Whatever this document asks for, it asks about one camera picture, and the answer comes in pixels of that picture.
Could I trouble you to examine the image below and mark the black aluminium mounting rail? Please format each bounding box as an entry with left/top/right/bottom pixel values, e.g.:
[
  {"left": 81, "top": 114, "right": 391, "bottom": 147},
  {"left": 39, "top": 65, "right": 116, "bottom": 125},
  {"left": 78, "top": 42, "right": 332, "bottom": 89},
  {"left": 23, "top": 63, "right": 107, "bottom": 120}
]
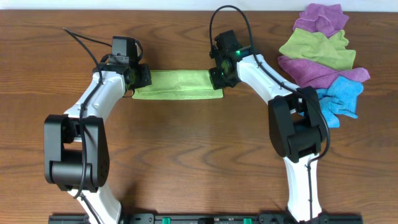
[{"left": 48, "top": 212, "right": 364, "bottom": 224}]

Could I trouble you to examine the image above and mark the olive green crumpled cloth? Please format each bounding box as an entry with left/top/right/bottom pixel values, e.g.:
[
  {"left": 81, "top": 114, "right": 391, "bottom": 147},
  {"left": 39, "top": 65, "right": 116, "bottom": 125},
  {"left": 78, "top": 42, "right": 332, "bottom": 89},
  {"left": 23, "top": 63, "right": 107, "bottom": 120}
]
[{"left": 279, "top": 28, "right": 356, "bottom": 70}]

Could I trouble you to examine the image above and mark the light green microfiber cloth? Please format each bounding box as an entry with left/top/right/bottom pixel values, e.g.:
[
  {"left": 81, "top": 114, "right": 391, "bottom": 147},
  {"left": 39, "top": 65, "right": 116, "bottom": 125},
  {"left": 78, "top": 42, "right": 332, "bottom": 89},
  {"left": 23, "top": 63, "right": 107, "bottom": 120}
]
[{"left": 132, "top": 70, "right": 223, "bottom": 100}]

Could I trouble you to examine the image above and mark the upper purple crumpled cloth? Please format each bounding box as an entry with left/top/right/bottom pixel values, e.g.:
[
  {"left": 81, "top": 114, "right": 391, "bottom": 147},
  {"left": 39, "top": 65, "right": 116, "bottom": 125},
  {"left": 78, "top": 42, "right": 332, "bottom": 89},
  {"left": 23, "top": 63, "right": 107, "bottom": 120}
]
[{"left": 292, "top": 3, "right": 349, "bottom": 38}]

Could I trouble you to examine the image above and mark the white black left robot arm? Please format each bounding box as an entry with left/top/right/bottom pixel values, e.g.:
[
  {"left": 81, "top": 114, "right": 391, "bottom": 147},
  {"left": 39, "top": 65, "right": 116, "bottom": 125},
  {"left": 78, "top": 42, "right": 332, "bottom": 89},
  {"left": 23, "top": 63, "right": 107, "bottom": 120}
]
[{"left": 44, "top": 63, "right": 152, "bottom": 223}]

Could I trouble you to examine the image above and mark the purple microfiber cloth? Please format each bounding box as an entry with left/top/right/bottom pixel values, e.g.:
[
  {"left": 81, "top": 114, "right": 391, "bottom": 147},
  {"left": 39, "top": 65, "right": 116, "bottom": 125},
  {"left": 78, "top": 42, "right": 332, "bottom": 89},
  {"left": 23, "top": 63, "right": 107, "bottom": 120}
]
[{"left": 278, "top": 55, "right": 370, "bottom": 89}]

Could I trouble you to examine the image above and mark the green plastic clip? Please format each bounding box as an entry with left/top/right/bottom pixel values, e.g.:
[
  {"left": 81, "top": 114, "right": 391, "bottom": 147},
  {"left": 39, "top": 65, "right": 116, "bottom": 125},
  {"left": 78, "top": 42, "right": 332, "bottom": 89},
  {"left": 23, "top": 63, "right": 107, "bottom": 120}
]
[
  {"left": 162, "top": 217, "right": 171, "bottom": 224},
  {"left": 243, "top": 218, "right": 252, "bottom": 224}
]

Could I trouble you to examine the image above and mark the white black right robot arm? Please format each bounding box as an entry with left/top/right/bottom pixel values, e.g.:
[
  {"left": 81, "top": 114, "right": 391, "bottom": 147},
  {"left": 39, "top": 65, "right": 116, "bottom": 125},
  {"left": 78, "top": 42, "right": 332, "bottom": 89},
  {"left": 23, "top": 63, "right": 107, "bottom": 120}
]
[{"left": 209, "top": 45, "right": 327, "bottom": 223}]

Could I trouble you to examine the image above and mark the blue microfiber cloth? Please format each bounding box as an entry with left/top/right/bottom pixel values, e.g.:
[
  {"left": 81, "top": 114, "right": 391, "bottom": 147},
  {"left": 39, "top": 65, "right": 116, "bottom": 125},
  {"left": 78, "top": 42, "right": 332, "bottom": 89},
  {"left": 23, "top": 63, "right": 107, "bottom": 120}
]
[{"left": 316, "top": 76, "right": 364, "bottom": 128}]

